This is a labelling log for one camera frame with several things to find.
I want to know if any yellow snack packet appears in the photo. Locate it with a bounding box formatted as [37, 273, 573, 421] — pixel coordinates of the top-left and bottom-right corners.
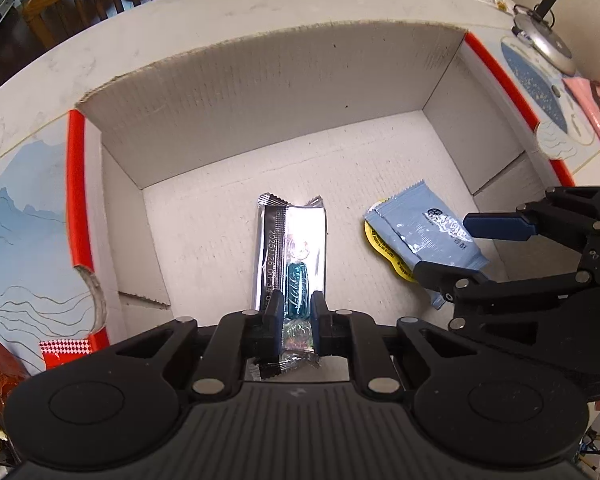
[363, 219, 417, 284]

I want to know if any light blue snack packet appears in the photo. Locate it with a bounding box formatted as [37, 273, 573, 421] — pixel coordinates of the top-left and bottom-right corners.
[364, 180, 491, 311]

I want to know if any silver foil candy bar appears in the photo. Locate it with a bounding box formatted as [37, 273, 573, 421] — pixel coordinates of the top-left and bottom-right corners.
[248, 193, 327, 380]

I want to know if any red cardboard box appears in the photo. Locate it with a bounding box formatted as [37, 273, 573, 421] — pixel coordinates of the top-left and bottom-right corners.
[38, 20, 577, 376]

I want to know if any silver desk lamp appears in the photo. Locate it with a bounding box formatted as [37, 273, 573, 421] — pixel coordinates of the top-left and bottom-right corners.
[512, 0, 577, 77]

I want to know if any blue mountain table runner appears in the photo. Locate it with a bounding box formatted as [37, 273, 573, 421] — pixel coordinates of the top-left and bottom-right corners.
[0, 34, 596, 376]

